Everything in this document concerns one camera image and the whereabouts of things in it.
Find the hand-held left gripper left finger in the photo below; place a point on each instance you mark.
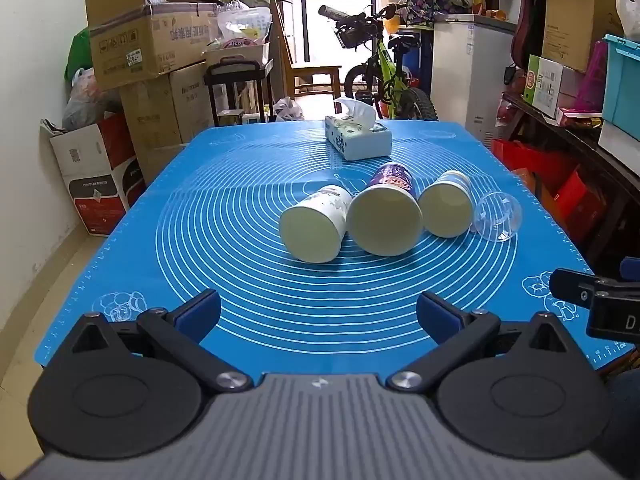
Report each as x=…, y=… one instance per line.
x=202, y=311

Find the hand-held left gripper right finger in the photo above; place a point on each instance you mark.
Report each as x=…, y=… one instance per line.
x=434, y=311

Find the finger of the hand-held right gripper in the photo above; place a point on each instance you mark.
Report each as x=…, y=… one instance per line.
x=567, y=285

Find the clear plastic cup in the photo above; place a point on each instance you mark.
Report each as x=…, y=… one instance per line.
x=497, y=217

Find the purple print paper cup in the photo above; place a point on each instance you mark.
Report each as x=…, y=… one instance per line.
x=385, y=222

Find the small white paper cup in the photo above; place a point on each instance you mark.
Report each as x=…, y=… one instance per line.
x=446, y=210

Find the floral print paper cup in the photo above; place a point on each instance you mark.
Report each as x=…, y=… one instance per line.
x=312, y=232

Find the blue silicone mat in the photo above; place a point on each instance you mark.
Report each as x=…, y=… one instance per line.
x=240, y=260

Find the red gift bags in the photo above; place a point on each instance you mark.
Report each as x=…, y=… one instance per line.
x=560, y=185

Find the dark wooden side table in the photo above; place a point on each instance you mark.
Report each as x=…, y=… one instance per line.
x=590, y=152

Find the small brown cardboard box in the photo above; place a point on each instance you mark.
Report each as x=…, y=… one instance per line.
x=160, y=162

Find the white and red cardboard box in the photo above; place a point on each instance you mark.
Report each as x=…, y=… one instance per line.
x=97, y=180

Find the pink flat box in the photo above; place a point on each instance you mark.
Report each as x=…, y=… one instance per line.
x=580, y=116

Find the tissue box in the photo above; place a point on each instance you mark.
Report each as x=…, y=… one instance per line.
x=357, y=137

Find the green and white carton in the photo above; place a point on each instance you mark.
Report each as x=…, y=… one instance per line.
x=550, y=85

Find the teal plastic storage bin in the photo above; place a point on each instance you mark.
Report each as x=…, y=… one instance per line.
x=622, y=85

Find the tall brown cardboard box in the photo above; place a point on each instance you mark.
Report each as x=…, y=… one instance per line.
x=170, y=105

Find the crumpled white plastic bag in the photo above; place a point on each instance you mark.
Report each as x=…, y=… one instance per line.
x=287, y=109

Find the white chest freezer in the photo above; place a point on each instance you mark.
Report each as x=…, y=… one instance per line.
x=470, y=70

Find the grey plastic bag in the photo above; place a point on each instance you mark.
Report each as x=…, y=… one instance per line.
x=87, y=100

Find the black utility cart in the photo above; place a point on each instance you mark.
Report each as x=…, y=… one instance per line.
x=235, y=72

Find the green bicycle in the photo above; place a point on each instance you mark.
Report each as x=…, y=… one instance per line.
x=382, y=67

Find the wooden chair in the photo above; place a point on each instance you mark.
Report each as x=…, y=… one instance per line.
x=305, y=67

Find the upright brown cardboard box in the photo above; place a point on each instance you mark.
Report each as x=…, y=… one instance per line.
x=575, y=15

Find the large open cardboard box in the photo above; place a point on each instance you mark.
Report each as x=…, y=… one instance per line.
x=145, y=45

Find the dark red instrument case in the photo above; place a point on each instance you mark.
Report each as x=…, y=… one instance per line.
x=530, y=15

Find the green plastic bag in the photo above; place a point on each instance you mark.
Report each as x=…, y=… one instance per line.
x=79, y=55

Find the printed white plastic bag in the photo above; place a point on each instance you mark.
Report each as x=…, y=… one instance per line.
x=245, y=27

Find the orange drink bottle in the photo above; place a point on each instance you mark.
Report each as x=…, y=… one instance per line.
x=479, y=0

